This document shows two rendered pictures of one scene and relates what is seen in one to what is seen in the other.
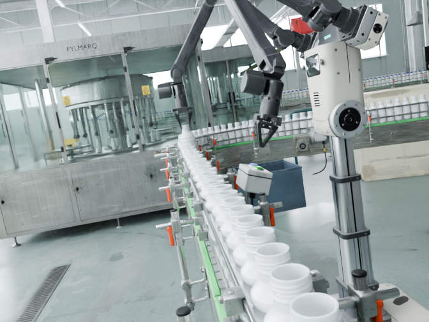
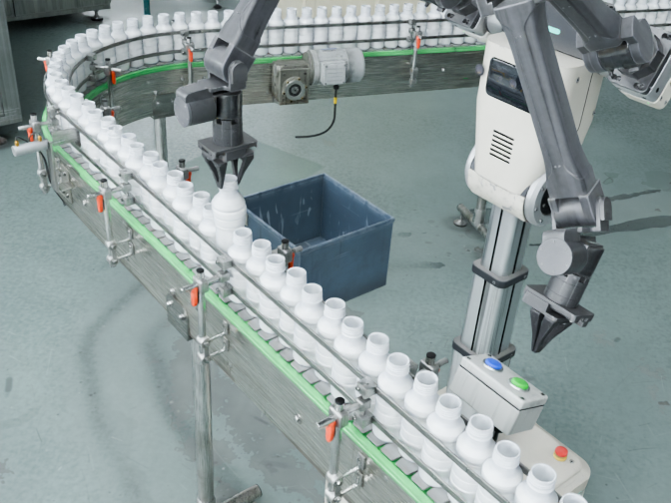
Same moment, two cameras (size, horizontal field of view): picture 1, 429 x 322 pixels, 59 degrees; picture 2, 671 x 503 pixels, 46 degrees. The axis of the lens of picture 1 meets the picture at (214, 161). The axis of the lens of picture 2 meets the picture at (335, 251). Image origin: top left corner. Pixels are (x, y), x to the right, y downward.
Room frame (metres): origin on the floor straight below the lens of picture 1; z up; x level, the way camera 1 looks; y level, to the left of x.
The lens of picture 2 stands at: (0.51, 0.71, 2.00)
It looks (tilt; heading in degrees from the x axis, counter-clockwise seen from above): 32 degrees down; 326
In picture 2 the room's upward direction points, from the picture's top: 4 degrees clockwise
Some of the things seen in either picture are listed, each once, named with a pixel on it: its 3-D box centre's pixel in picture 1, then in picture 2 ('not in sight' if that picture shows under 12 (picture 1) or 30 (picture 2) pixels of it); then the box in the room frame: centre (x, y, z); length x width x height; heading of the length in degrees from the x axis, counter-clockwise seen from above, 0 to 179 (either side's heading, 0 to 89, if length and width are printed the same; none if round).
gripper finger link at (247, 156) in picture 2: (185, 118); (231, 164); (1.81, 0.10, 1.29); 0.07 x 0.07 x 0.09; 6
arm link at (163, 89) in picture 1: (169, 84); (209, 90); (1.80, 0.15, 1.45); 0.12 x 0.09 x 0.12; 97
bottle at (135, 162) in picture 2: not in sight; (138, 176); (2.22, 0.16, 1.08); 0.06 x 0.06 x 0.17
